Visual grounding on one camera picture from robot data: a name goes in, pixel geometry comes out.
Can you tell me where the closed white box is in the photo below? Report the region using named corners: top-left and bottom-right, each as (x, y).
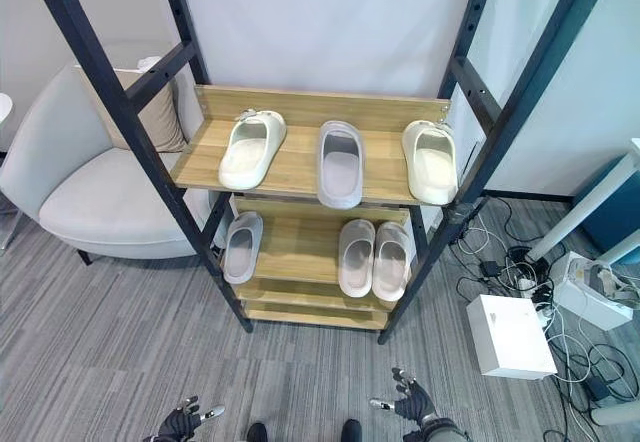
top-left (466, 293), bottom-right (559, 379)

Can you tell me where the white power strip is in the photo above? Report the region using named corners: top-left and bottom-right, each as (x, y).
top-left (517, 274), bottom-right (557, 329)

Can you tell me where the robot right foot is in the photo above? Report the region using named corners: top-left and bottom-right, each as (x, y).
top-left (340, 418), bottom-right (364, 442)

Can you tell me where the open white cardboard box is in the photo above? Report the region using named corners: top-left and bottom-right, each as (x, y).
top-left (552, 250), bottom-right (640, 332)

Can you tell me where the black metal rack frame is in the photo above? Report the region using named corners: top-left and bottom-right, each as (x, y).
top-left (24, 0), bottom-right (621, 346)

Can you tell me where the white cable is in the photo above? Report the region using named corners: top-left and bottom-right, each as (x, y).
top-left (455, 225), bottom-right (495, 259)

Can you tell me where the pale pink foam slipper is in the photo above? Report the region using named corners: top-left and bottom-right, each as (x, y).
top-left (338, 218), bottom-right (377, 298)
top-left (372, 220), bottom-right (412, 302)

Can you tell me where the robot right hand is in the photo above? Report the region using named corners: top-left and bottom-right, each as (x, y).
top-left (369, 366), bottom-right (438, 441)

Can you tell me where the light grey armchair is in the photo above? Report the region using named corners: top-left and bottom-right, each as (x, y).
top-left (0, 59), bottom-right (222, 266)

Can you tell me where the black power brick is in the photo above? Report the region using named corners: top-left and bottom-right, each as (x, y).
top-left (583, 373), bottom-right (615, 404)

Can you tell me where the grey fabric slipper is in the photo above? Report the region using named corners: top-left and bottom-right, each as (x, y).
top-left (317, 119), bottom-right (365, 210)
top-left (222, 211), bottom-right (265, 285)

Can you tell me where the wooden rack shelf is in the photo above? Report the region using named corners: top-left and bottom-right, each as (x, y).
top-left (241, 299), bottom-right (392, 333)
top-left (233, 276), bottom-right (402, 313)
top-left (219, 196), bottom-right (414, 286)

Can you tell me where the white desk leg frame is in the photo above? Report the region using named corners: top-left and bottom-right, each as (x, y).
top-left (528, 135), bottom-right (640, 265)

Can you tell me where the beige cushion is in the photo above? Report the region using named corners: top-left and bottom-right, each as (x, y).
top-left (73, 64), bottom-right (189, 154)

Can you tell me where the black cable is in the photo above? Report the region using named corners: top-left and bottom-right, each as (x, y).
top-left (544, 331), bottom-right (640, 428)

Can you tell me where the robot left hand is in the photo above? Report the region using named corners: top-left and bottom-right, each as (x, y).
top-left (157, 395), bottom-right (226, 442)

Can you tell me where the blue cabinet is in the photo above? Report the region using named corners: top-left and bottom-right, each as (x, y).
top-left (569, 136), bottom-right (640, 266)

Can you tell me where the white side table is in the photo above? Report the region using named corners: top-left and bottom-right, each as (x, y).
top-left (0, 92), bottom-right (15, 156)

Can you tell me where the cream slipper with charm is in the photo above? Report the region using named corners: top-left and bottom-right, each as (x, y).
top-left (401, 118), bottom-right (459, 207)
top-left (217, 108), bottom-right (288, 192)

